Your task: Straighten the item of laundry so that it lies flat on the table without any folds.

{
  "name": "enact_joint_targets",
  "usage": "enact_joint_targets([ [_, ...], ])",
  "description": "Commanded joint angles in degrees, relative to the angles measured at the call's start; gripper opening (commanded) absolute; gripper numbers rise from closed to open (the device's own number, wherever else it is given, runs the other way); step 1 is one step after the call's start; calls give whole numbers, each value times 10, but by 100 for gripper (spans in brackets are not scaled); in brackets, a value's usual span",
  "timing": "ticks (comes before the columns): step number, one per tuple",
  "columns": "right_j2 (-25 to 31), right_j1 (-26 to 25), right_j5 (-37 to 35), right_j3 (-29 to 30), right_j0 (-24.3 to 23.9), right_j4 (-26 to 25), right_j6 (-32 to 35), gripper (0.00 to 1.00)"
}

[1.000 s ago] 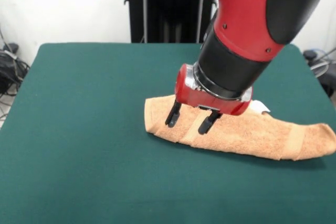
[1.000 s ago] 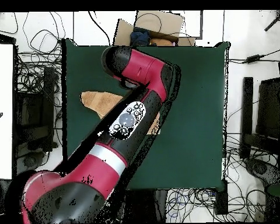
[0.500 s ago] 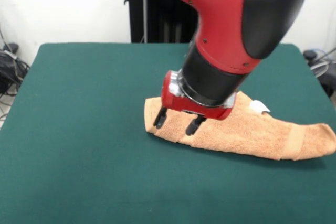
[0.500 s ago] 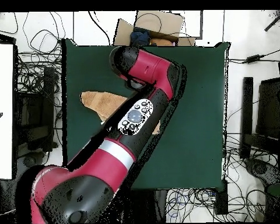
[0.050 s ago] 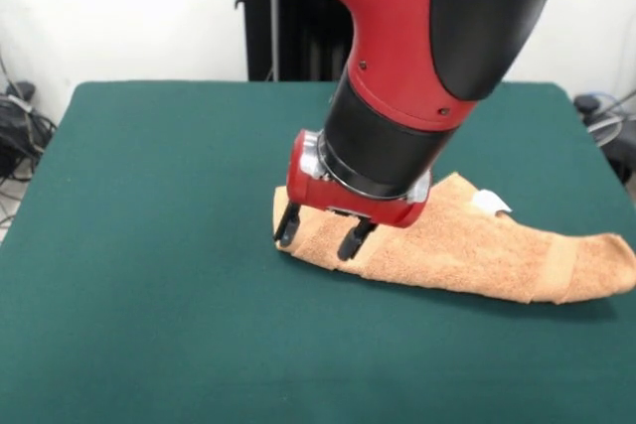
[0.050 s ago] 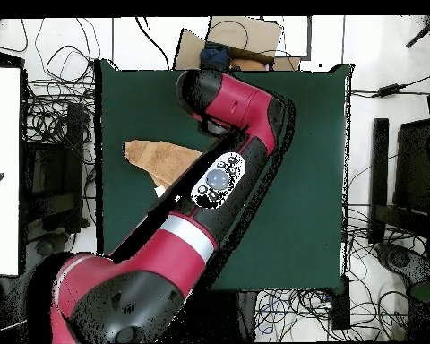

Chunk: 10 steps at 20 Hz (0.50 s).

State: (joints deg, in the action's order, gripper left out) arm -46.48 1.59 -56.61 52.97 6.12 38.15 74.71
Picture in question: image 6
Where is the orange terry towel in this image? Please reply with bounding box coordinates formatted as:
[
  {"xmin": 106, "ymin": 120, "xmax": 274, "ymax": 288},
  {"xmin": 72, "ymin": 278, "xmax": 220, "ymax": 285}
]
[{"xmin": 124, "ymin": 140, "xmax": 204, "ymax": 199}]

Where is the dark green table cloth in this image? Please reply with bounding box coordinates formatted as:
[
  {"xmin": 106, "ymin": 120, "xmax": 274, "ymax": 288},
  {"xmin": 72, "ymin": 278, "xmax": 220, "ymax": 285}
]
[{"xmin": 94, "ymin": 58, "xmax": 354, "ymax": 293}]

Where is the black upright stand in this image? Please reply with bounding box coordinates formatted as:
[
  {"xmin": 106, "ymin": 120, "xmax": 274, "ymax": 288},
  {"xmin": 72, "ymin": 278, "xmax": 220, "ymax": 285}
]
[{"xmin": 232, "ymin": 289, "xmax": 259, "ymax": 341}]

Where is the orange cloth in box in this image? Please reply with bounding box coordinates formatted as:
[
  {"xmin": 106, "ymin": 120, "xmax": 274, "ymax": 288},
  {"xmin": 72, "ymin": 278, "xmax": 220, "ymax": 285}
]
[{"xmin": 228, "ymin": 57, "xmax": 266, "ymax": 72}]

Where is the dark blue cloth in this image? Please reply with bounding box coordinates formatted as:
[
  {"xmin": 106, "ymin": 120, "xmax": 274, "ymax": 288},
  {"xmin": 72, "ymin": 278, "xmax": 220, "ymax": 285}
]
[{"xmin": 199, "ymin": 44, "xmax": 232, "ymax": 72}]

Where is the brown cardboard box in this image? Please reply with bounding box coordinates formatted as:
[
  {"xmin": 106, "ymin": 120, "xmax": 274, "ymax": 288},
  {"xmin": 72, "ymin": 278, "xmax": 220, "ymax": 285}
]
[{"xmin": 173, "ymin": 15, "xmax": 302, "ymax": 72}]

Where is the black equipment rack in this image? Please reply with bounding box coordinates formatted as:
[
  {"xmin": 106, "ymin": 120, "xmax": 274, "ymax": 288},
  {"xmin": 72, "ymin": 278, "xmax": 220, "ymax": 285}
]
[{"xmin": 21, "ymin": 101, "xmax": 85, "ymax": 234}]

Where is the black power adapter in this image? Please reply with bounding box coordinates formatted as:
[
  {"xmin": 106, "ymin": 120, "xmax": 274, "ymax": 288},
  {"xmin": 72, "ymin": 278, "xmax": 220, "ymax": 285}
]
[{"xmin": 377, "ymin": 83, "xmax": 400, "ymax": 98}]

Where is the white board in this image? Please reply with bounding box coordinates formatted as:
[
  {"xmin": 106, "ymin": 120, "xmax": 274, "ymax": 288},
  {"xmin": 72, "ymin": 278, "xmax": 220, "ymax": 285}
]
[{"xmin": 0, "ymin": 65, "xmax": 22, "ymax": 277}]

